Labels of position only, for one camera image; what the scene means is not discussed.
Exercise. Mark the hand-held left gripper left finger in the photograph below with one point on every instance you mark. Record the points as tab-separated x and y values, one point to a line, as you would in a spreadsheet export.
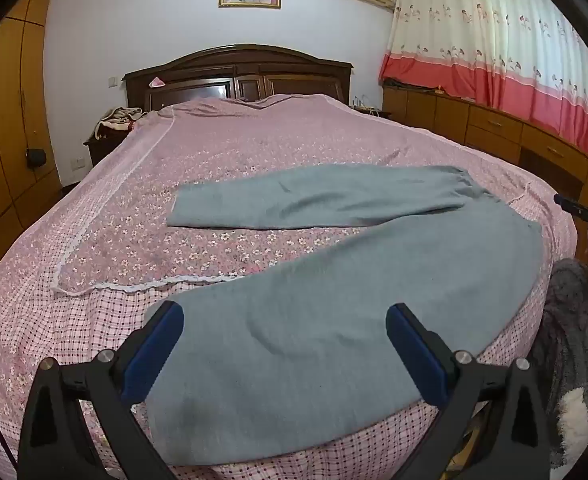
151	355

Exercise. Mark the dark wooden headboard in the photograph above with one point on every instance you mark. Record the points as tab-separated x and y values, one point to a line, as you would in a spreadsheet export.
244	67

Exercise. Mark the pink floral bed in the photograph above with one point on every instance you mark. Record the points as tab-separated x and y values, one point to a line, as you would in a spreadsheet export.
223	150

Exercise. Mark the pile of clothes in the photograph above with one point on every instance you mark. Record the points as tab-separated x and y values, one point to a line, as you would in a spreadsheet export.
116	117

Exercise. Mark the grey pants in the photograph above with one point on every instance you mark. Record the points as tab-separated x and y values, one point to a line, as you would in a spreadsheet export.
324	310

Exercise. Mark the small black device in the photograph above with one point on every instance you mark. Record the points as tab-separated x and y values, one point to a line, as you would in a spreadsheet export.
36	157

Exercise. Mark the wooden drawer cabinet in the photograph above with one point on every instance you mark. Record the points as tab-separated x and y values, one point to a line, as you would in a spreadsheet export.
494	125

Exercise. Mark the floral curtain with red border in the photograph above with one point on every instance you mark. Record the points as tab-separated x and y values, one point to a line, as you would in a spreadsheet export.
499	35

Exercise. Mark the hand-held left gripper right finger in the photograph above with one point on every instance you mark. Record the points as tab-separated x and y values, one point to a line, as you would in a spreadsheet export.
419	355

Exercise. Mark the small pink cloth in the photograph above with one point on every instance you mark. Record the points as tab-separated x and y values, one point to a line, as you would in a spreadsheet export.
156	82

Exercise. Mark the white wall outlet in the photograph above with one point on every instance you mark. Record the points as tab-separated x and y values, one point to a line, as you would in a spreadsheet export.
79	163

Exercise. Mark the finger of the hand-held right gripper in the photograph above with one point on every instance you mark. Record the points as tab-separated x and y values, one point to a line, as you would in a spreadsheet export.
574	207

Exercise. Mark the wooden wardrobe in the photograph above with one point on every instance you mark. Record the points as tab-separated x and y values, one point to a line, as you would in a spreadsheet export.
8	110

